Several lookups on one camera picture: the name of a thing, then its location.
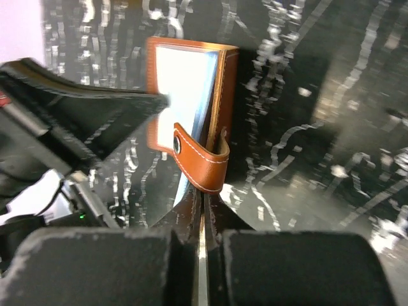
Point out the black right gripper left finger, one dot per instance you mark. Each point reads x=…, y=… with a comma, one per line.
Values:
x=184, y=220

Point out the brown leather card holder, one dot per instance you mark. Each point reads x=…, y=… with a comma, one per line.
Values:
x=198, y=79

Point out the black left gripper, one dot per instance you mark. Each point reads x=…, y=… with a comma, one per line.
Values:
x=49, y=122

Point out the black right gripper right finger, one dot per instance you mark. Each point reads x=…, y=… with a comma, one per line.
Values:
x=217, y=218

